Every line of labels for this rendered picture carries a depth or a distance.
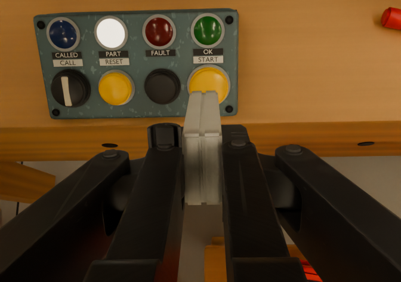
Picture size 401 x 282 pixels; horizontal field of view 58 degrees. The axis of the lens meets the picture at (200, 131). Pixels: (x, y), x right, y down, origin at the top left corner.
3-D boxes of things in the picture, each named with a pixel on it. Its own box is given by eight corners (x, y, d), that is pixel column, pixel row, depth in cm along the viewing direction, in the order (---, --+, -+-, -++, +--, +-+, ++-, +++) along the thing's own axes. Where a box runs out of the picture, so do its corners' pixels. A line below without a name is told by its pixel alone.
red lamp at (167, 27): (175, 48, 27) (173, 37, 25) (145, 48, 27) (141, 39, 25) (175, 25, 27) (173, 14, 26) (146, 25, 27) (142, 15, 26)
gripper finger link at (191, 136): (203, 206, 14) (184, 206, 14) (205, 141, 21) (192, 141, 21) (201, 134, 13) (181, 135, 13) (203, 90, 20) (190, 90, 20)
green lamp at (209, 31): (222, 46, 26) (223, 36, 25) (193, 47, 27) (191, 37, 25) (222, 24, 27) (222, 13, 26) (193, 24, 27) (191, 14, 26)
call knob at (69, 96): (91, 104, 28) (85, 108, 27) (57, 104, 28) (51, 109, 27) (86, 70, 27) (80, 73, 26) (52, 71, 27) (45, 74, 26)
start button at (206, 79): (227, 103, 28) (228, 107, 27) (190, 104, 28) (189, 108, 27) (227, 66, 27) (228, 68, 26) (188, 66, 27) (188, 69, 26)
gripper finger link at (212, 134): (201, 134, 13) (222, 134, 13) (203, 90, 20) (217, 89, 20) (203, 206, 14) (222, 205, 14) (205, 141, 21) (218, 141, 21)
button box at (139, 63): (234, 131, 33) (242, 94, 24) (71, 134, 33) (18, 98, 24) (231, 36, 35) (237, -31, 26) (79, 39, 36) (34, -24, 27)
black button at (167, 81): (179, 101, 28) (178, 105, 27) (148, 101, 28) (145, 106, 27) (177, 70, 27) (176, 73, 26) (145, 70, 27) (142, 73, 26)
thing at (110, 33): (127, 49, 27) (123, 39, 25) (98, 49, 27) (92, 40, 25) (129, 26, 27) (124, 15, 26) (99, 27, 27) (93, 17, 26)
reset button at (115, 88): (133, 102, 28) (130, 106, 27) (103, 103, 28) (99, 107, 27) (131, 71, 27) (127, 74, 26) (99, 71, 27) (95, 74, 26)
